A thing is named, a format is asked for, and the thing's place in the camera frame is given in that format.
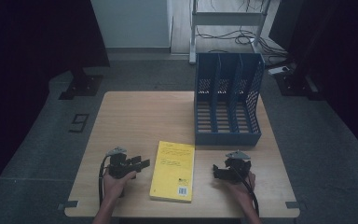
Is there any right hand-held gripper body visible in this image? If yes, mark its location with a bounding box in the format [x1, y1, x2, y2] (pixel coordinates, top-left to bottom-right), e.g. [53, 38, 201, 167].
[224, 149, 253, 183]

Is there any yellow book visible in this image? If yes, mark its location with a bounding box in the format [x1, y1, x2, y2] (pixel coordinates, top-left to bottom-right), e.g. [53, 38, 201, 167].
[148, 140, 196, 204]

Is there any white panel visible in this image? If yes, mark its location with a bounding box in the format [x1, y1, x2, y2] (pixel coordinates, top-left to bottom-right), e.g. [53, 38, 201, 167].
[89, 0, 174, 54]

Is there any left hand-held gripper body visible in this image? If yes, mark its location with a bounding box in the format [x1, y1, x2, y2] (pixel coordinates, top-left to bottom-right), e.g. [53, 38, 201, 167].
[105, 147, 138, 180]

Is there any white metal stand frame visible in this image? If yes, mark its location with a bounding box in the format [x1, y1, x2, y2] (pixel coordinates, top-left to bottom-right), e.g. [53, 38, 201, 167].
[188, 0, 272, 65]

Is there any tangle of black floor cables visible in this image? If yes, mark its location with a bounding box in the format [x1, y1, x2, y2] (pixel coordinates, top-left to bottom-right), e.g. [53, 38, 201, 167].
[195, 25, 289, 59]

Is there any white power strip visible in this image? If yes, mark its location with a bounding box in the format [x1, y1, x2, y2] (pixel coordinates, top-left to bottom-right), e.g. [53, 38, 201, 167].
[267, 65, 291, 77]

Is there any blue file rack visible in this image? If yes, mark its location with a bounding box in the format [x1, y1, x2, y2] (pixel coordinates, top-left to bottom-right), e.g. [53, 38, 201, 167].
[193, 51, 266, 147]

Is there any dark curtain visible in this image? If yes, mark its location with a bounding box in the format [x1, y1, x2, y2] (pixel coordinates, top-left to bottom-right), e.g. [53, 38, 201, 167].
[268, 0, 358, 162]
[0, 0, 112, 206]

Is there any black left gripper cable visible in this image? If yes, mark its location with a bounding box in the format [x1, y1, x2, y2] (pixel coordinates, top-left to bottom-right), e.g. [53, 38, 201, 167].
[97, 154, 111, 207]

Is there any black stand base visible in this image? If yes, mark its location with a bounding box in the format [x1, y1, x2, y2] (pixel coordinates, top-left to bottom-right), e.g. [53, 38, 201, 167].
[58, 66, 104, 101]
[274, 63, 324, 101]

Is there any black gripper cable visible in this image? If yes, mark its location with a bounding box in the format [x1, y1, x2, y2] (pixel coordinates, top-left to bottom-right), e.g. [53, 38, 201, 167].
[97, 154, 111, 207]
[232, 167, 260, 217]

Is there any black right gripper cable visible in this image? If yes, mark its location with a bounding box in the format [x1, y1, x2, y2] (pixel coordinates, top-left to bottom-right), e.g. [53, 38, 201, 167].
[232, 167, 260, 217]

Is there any person's left hand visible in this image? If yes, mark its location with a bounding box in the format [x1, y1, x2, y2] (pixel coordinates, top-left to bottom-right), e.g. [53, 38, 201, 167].
[103, 170, 137, 201]

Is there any person's right hand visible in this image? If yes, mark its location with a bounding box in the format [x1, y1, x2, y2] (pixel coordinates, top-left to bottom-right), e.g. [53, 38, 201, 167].
[226, 172, 256, 205]

